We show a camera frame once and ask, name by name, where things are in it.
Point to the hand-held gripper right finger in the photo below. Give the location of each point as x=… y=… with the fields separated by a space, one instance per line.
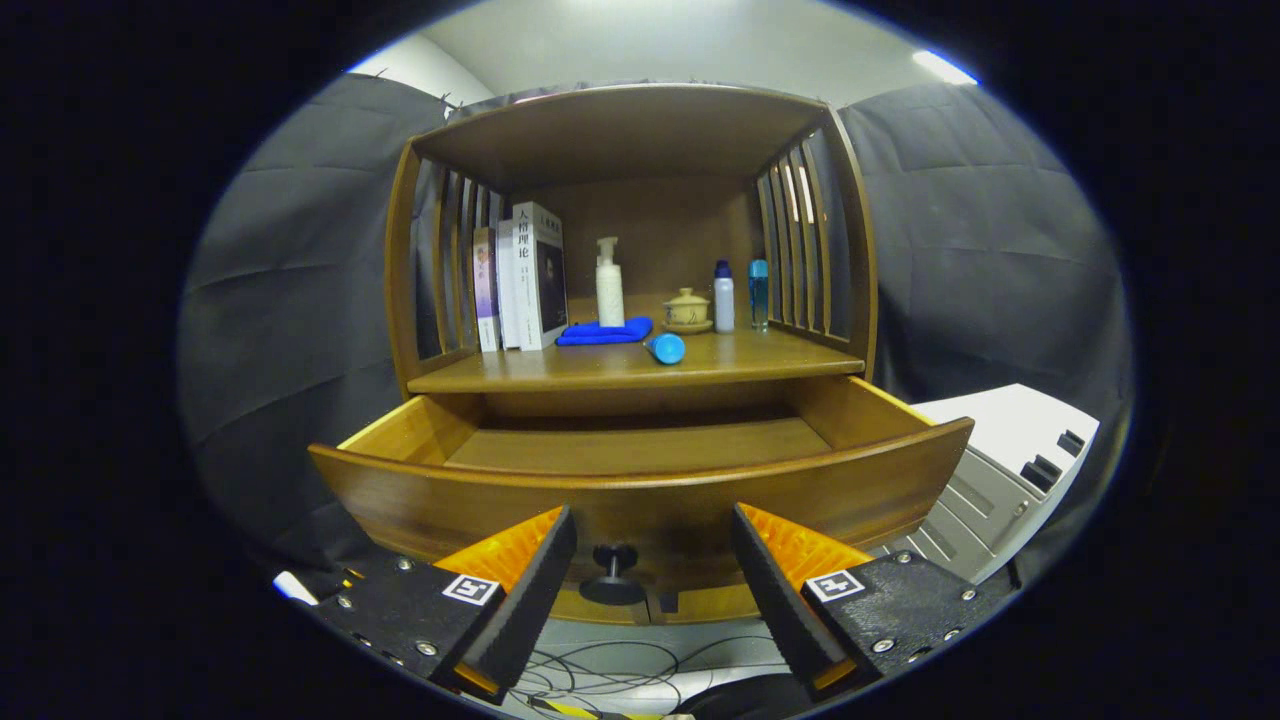
x=785 y=610

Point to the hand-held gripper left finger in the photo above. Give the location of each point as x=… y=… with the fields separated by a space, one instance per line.
x=520 y=610

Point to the wooden drawer with black knob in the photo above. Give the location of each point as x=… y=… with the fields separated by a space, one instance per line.
x=700 y=510

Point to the white and blue tube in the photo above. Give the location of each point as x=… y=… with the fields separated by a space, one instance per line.
x=668 y=348

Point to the wooden countertop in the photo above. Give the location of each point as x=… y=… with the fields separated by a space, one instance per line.
x=760 y=355

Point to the wooden cabinet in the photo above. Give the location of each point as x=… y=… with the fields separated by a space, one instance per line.
x=620 y=130

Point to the white and grey unit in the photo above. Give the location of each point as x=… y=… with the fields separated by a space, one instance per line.
x=1010 y=430

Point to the folded blue cloth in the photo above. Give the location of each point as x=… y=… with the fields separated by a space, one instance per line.
x=600 y=333

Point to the white bottle with blue cap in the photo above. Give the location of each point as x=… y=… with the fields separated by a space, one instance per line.
x=724 y=305

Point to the clear blue bottle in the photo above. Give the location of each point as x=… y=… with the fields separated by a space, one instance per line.
x=759 y=300

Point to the yellow lidded teacup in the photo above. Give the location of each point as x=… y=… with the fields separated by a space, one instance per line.
x=687 y=310

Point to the purple spine book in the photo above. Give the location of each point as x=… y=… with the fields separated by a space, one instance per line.
x=486 y=295

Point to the thin white book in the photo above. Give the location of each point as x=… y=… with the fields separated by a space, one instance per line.
x=507 y=290

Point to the white pump bottle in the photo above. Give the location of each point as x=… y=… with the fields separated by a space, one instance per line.
x=610 y=295

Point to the white book with portrait cover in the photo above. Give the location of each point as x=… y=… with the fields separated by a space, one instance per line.
x=545 y=280

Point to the rectangular ceiling light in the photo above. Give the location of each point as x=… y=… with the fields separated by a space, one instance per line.
x=945 y=68

